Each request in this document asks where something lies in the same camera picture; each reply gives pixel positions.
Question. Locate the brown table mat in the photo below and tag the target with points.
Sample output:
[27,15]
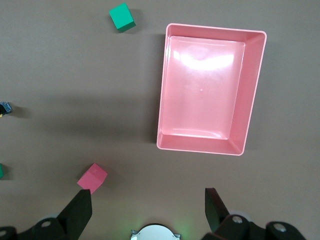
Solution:
[62,75]

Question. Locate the green foam cube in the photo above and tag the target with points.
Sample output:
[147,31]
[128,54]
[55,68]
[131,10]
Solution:
[1,171]
[121,16]

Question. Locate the small black orange toy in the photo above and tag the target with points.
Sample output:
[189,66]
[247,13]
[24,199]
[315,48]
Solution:
[5,108]

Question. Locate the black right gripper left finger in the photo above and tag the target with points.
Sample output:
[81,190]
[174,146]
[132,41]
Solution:
[72,220]

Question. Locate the pink plastic tray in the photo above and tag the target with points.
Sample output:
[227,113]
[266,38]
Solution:
[202,90]

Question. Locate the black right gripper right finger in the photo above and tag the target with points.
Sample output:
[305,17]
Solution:
[232,227]

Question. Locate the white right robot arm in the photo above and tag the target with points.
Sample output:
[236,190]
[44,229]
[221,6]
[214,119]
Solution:
[156,232]

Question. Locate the red foam cube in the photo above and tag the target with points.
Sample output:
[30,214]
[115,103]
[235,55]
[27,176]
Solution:
[92,177]

